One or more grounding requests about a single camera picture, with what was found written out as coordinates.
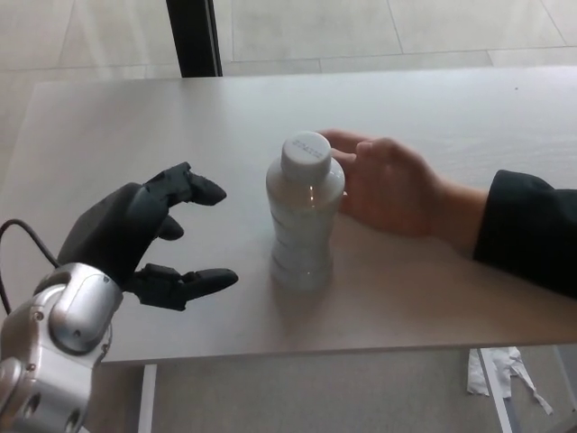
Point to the crumpled white paper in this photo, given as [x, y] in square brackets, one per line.
[478, 376]

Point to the person's dark sleeved forearm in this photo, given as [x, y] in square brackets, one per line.
[532, 230]

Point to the person's right hand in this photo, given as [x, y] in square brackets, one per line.
[396, 189]

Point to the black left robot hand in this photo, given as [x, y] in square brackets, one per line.
[112, 230]

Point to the white slanted table leg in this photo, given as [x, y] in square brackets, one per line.
[498, 392]

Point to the white capped plastic bottle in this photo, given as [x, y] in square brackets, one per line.
[299, 239]

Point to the black vertical pillar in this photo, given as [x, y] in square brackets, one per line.
[194, 38]

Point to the white straight table leg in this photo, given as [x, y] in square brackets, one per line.
[147, 401]

